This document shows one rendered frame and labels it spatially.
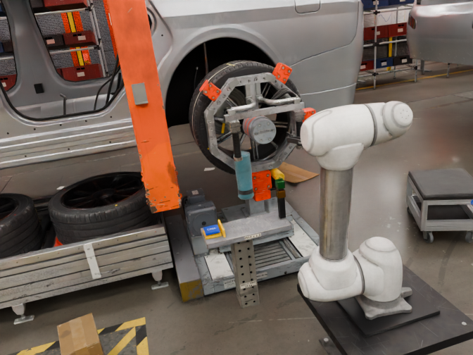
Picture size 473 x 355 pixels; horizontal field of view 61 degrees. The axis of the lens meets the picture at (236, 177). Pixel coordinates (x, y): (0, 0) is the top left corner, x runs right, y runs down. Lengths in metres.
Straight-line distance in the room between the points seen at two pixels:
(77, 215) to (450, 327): 1.85
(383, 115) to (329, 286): 0.64
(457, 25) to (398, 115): 3.09
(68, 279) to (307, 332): 1.29
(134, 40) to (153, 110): 0.32
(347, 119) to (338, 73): 1.64
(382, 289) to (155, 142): 1.20
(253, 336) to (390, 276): 0.78
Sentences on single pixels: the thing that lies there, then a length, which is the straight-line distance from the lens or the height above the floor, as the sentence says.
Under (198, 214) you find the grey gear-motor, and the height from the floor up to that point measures 0.38.
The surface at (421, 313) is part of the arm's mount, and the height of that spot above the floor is 0.31.
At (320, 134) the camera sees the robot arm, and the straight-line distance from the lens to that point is 1.17.
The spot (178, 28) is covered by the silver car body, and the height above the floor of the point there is 1.39.
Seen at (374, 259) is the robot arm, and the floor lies 0.55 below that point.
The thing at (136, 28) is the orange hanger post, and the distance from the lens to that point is 1.93.
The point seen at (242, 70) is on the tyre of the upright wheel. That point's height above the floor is 1.15.
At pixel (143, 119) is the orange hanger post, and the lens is 1.98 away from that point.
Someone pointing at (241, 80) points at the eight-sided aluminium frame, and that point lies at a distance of 2.16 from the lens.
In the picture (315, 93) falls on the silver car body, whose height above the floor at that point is 0.89.
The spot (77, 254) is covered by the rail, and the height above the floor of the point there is 0.34.
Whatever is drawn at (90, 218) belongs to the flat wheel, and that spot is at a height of 0.48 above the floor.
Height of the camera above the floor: 1.43
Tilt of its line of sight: 22 degrees down
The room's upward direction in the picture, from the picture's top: 7 degrees counter-clockwise
